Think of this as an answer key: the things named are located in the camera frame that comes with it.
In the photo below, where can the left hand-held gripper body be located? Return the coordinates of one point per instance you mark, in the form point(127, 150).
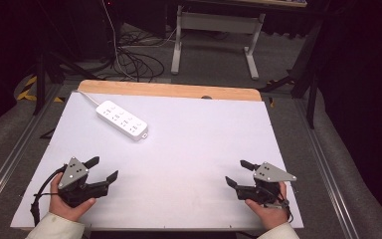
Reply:
point(73, 173)

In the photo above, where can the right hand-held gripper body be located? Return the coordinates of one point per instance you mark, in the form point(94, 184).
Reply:
point(269, 173)

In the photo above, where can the person's left hand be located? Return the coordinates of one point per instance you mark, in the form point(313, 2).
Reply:
point(65, 206)

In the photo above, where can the person's right hand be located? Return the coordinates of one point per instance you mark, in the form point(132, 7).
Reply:
point(269, 214)

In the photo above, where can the white power strip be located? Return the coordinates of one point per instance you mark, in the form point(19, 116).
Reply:
point(122, 120)

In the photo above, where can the white table cover board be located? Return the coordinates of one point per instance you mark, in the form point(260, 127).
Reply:
point(185, 146)

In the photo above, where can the yellow black floor tape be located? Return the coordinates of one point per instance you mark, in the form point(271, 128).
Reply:
point(28, 89)

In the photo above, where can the black metal stand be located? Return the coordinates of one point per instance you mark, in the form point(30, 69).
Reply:
point(44, 76)
point(306, 74)

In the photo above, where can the metal floor rail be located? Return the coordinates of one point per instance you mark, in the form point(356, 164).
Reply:
point(10, 162)
point(328, 179)

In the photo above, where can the white metal desk frame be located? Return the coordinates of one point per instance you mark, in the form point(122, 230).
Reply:
point(214, 25)

